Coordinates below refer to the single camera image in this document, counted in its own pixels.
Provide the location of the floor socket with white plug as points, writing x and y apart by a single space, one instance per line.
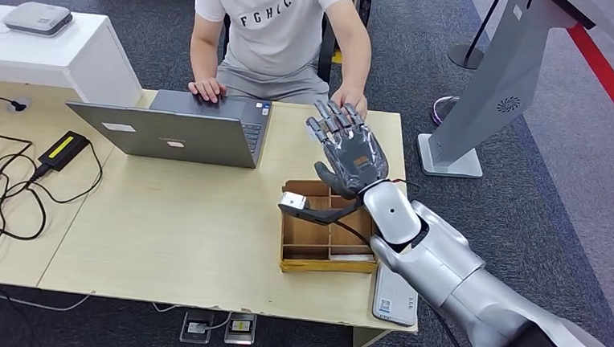
196 328

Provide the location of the black power adapter yellow label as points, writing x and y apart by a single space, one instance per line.
63 150

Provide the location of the person's right forearm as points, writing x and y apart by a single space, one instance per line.
203 59

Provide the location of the black stanchion post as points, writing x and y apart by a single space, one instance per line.
463 58

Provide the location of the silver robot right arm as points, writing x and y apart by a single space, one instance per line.
465 288

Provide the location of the grey kiosk stand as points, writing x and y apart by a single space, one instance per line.
504 83

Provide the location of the white cabinet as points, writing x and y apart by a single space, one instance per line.
79 57

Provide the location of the grey laptop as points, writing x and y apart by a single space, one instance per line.
181 138

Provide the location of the floor socket with yellow label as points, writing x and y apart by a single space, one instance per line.
240 328

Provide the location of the grey card reader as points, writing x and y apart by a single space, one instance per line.
392 300

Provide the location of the person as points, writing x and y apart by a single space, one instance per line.
272 37

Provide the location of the person's right hand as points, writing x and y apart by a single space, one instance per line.
208 88

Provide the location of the black metal stand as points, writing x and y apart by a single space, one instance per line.
367 5

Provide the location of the person's left hand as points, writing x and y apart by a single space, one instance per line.
352 95

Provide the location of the person's left forearm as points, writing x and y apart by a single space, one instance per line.
356 58

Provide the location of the wooden compartment box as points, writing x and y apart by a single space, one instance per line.
303 236

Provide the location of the grey flat device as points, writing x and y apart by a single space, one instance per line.
38 19

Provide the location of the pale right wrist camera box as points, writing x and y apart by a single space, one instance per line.
293 201

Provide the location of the white room key card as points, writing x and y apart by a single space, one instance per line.
352 257

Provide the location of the purple round base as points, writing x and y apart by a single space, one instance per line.
440 111

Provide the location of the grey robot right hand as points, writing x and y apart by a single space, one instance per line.
356 159

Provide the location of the beige desk leg panel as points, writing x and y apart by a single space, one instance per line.
369 338

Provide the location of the grey desk grommet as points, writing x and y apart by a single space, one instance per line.
27 104

